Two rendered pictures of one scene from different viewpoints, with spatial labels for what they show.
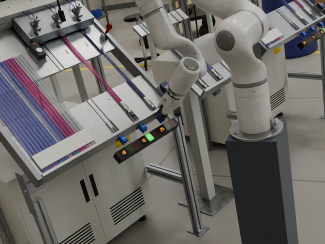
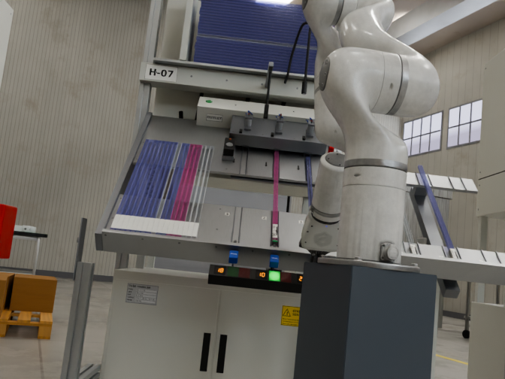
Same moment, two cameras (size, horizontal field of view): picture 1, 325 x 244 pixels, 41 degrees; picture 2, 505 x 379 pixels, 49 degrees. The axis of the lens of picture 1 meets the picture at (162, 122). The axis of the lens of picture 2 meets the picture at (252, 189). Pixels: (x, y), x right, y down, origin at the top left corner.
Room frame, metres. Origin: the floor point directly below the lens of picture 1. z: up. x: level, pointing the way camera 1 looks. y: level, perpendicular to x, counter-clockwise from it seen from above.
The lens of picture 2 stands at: (0.45, -0.82, 0.69)
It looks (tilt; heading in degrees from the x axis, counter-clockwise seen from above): 7 degrees up; 40
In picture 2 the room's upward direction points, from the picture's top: 6 degrees clockwise
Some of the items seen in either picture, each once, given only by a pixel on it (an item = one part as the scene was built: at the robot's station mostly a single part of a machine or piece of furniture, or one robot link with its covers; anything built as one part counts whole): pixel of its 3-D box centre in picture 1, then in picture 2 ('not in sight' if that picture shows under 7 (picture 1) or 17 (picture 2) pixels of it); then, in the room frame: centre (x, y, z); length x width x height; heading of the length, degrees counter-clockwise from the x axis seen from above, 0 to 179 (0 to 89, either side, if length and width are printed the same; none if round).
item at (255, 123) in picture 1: (253, 106); (371, 219); (1.42, -0.32, 0.79); 0.19 x 0.19 x 0.18
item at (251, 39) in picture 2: not in sight; (264, 41); (2.02, 0.49, 1.52); 0.51 x 0.13 x 0.27; 131
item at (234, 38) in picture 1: (240, 50); (364, 110); (1.40, -0.30, 1.00); 0.19 x 0.12 x 0.24; 138
